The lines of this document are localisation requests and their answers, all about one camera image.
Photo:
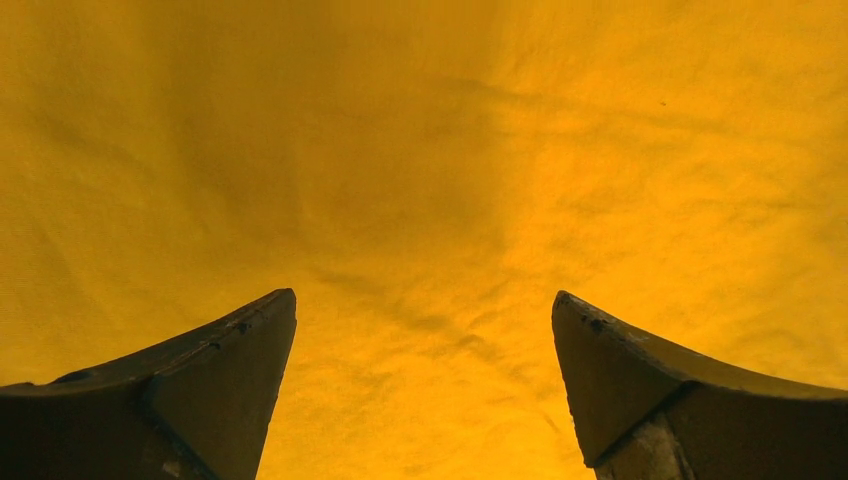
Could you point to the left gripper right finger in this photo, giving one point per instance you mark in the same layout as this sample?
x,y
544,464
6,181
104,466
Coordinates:
x,y
644,407

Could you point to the yellow t-shirt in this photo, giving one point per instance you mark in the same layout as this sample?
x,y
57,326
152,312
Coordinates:
x,y
426,176

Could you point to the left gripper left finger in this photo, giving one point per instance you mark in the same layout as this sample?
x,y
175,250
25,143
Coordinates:
x,y
196,406

